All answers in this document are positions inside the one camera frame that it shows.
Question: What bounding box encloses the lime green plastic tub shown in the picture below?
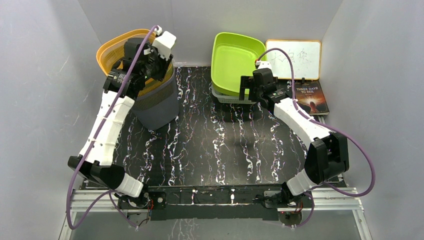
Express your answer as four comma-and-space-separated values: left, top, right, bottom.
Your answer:
210, 32, 266, 96

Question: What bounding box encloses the grey slatted plastic basket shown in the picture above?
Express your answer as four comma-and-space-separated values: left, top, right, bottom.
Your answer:
131, 71, 179, 130

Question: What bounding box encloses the white perforated plastic tray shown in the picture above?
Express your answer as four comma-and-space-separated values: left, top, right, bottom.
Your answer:
211, 86, 256, 105

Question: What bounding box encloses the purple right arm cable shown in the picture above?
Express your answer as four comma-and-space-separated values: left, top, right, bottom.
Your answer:
256, 47, 377, 228

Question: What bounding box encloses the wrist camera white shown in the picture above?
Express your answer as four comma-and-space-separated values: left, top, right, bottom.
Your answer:
152, 31, 177, 60
255, 60, 272, 70

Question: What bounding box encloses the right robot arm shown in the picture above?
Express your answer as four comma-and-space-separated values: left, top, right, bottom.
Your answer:
239, 68, 350, 207

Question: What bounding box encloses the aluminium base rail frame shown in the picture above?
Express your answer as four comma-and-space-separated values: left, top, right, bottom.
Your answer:
64, 185, 372, 240

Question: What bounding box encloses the dark paperback book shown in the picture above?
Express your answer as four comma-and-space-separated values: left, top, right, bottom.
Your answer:
294, 80, 330, 116

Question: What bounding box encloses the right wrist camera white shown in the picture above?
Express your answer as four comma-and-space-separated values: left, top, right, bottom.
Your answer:
255, 60, 272, 70

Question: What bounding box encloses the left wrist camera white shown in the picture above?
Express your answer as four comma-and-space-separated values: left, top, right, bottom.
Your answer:
152, 31, 177, 60

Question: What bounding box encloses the small whiteboard orange frame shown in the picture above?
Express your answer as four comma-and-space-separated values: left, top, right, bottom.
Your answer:
265, 39, 322, 81

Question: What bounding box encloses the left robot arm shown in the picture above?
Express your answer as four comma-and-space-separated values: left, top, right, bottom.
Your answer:
67, 32, 176, 208

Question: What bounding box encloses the orange slatted plastic basket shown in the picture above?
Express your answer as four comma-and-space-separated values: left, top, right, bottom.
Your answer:
96, 29, 174, 97

